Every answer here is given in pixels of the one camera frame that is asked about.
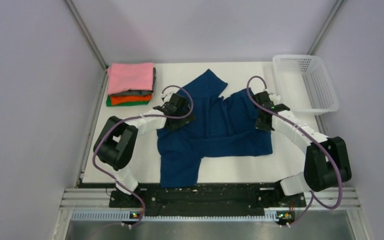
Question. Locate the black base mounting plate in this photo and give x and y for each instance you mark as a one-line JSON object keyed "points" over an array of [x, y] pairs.
{"points": [[207, 200]]}

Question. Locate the pink folded t shirt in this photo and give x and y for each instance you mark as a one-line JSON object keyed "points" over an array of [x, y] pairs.
{"points": [[124, 77]]}

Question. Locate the dark blue t shirt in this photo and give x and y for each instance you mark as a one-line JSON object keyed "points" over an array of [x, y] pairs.
{"points": [[223, 127]]}

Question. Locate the white plastic basket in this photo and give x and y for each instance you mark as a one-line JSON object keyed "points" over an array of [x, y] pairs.
{"points": [[304, 84]]}

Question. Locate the green folded t shirt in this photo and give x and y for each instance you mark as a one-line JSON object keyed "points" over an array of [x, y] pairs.
{"points": [[112, 102]]}

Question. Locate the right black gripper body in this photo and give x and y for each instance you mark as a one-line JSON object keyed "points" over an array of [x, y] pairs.
{"points": [[263, 126]]}

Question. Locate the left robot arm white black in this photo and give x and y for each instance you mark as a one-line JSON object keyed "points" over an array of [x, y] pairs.
{"points": [[114, 147]]}

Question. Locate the orange folded t shirt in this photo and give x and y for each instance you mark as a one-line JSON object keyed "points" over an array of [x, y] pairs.
{"points": [[130, 98]]}

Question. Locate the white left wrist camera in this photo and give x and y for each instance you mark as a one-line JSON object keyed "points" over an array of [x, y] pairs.
{"points": [[166, 97]]}

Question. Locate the grey folded t shirt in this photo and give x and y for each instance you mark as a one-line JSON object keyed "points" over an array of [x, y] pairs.
{"points": [[141, 92]]}

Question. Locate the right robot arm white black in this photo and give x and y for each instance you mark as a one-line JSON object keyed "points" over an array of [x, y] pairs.
{"points": [[326, 162]]}

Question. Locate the white slotted cable duct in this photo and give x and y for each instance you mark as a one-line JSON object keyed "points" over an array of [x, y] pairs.
{"points": [[128, 216]]}

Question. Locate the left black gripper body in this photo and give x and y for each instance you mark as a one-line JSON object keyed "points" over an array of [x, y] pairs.
{"points": [[179, 122]]}

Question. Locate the aluminium frame rail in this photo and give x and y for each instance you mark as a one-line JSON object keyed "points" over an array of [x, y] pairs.
{"points": [[100, 198]]}

